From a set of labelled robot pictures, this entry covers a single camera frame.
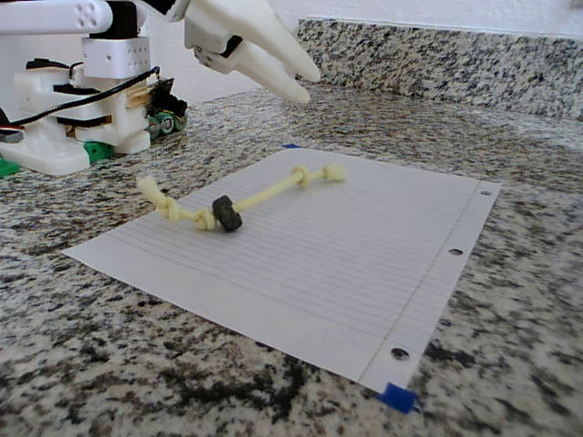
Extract yellow knotted cord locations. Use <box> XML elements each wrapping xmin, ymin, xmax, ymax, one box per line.
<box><xmin>137</xmin><ymin>163</ymin><xmax>347</xmax><ymax>232</ymax></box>

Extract black hex nut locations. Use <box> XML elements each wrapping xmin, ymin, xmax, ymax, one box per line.
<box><xmin>211</xmin><ymin>194</ymin><xmax>244</xmax><ymax>233</ymax></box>

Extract granite backsplash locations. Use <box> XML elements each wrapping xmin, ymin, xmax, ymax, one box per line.
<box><xmin>294</xmin><ymin>16</ymin><xmax>583</xmax><ymax>120</ymax></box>

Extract lined paper sheet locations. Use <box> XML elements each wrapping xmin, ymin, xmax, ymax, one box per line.
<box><xmin>62</xmin><ymin>148</ymin><xmax>502</xmax><ymax>393</ymax></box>

